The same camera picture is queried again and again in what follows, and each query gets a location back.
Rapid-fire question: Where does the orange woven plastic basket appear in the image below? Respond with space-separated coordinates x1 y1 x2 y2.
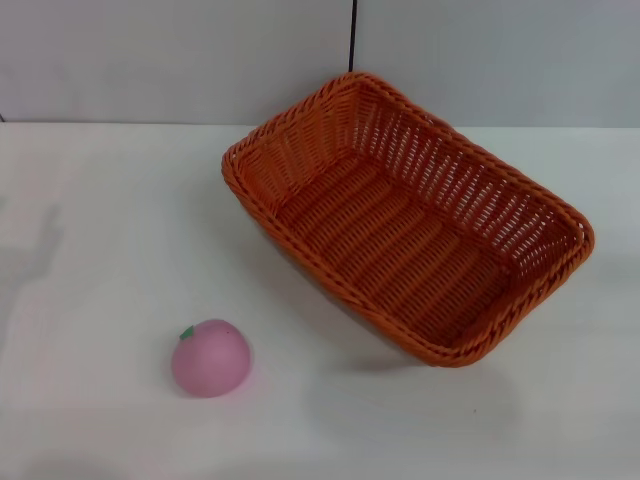
221 71 597 369

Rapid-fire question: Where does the pink toy peach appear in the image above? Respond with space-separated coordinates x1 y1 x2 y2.
171 318 251 399

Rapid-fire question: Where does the black vertical wall strip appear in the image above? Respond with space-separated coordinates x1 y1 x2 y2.
347 0 360 74

